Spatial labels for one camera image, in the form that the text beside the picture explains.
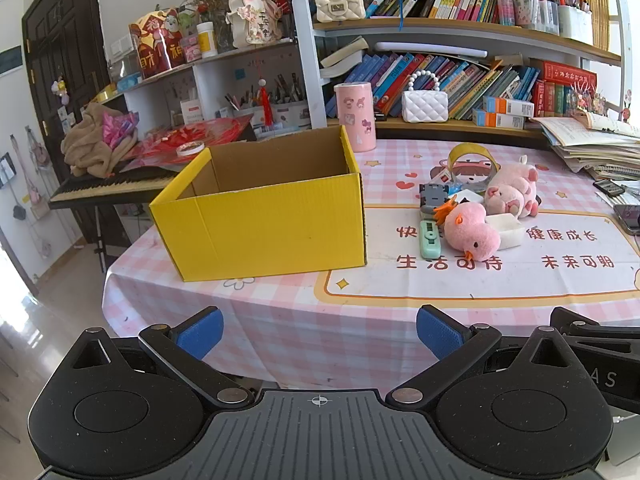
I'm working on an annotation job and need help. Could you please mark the yellow cardboard box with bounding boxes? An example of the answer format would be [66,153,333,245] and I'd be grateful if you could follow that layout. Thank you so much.
[149,125,368,282]

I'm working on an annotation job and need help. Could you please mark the red dictionaries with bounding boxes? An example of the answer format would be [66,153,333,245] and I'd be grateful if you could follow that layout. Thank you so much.
[531,59,599,119]

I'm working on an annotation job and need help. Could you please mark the pink foil wrapper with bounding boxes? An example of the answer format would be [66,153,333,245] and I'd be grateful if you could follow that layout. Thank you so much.
[102,111,139,150]

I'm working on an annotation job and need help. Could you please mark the red tassel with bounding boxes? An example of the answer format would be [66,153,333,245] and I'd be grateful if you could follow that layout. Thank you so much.
[257,77,276,127]

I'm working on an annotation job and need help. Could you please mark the stack of papers and notebooks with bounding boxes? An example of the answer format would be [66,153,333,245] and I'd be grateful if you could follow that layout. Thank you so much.
[529,109,640,182]

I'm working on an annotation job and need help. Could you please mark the white quilted handbag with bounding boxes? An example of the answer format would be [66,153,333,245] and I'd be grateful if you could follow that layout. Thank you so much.
[402,70,450,125]

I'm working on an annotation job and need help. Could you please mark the black phone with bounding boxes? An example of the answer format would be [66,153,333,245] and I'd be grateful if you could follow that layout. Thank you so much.
[612,203,640,235]

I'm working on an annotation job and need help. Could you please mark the black keyboard stand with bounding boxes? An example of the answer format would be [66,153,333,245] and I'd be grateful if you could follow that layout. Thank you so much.
[91,204,132,273]

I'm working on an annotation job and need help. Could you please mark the pink chick plush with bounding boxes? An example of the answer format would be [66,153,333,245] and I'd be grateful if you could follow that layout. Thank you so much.
[433,199,502,262]

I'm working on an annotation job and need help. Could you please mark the white charger plug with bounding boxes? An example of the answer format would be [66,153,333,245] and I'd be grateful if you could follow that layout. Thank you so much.
[485,212,527,250]

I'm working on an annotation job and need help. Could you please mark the grey-blue toy car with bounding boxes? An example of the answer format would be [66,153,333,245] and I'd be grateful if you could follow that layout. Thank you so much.
[419,183,452,216]

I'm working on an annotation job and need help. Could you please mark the white pen holder box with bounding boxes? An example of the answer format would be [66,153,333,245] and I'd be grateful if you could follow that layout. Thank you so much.
[249,100,312,129]

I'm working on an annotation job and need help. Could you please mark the white pen cups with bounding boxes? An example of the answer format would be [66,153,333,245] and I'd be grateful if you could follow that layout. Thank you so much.
[515,0,597,42]

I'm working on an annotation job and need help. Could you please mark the yellowish tape roll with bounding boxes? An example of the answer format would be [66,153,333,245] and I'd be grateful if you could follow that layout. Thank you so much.
[446,143,502,187]

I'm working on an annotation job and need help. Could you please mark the row of blue books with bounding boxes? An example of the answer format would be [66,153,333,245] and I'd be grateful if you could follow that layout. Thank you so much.
[324,52,542,122]

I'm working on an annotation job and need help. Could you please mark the white jar yellow label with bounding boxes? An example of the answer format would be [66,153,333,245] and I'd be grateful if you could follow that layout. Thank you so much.
[196,21,219,59]

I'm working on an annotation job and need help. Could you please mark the pink pig plush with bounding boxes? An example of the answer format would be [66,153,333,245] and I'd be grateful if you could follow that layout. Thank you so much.
[484,156,541,219]

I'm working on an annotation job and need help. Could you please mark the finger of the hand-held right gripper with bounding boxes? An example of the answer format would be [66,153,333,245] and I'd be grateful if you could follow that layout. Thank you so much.
[549,306,633,357]

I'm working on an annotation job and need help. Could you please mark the dark wooden door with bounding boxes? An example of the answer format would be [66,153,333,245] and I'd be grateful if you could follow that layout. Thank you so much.
[22,0,114,261]

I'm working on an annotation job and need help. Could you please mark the white shelf unit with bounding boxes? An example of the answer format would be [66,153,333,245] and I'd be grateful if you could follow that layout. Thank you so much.
[106,39,323,137]

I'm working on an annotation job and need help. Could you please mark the rabbit paper lantern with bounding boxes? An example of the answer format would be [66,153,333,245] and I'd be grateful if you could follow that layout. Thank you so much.
[226,0,284,47]

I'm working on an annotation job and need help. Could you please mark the pink cylinder can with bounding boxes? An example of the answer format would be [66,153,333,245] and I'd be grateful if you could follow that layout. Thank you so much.
[334,81,377,154]

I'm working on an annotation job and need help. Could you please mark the small black device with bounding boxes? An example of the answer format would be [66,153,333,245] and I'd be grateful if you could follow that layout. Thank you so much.
[593,178,627,198]

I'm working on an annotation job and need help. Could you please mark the mint green plastic case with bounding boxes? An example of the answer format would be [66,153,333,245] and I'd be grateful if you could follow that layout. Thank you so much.
[419,219,444,261]

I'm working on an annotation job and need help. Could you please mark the black keyboard piano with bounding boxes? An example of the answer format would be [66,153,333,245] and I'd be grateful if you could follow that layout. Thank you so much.
[48,166,182,211]

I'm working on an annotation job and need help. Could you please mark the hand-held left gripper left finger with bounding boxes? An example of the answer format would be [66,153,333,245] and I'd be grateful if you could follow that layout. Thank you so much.
[65,306,256,411]

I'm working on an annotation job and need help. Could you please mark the pink checkered tablecloth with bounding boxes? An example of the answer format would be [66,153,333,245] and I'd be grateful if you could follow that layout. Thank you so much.
[102,136,640,393]

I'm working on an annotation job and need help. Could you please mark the beige cloth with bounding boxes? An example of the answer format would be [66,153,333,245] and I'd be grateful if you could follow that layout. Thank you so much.
[60,102,139,179]

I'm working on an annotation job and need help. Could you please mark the orange and white boxes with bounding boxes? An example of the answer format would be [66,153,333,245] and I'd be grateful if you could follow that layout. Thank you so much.
[472,95,536,131]

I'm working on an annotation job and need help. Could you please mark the red plastic wrap with tape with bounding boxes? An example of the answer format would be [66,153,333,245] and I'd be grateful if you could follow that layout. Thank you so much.
[121,114,257,172]

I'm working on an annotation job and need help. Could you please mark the red gift bag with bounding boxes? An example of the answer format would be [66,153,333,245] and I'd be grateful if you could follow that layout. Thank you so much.
[128,7,187,81]

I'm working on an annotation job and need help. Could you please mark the wooden bookshelf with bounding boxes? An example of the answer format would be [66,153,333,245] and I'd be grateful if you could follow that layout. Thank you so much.
[285,0,632,142]

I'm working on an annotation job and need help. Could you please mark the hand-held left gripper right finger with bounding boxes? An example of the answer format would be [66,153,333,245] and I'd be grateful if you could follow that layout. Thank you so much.
[385,304,583,411]

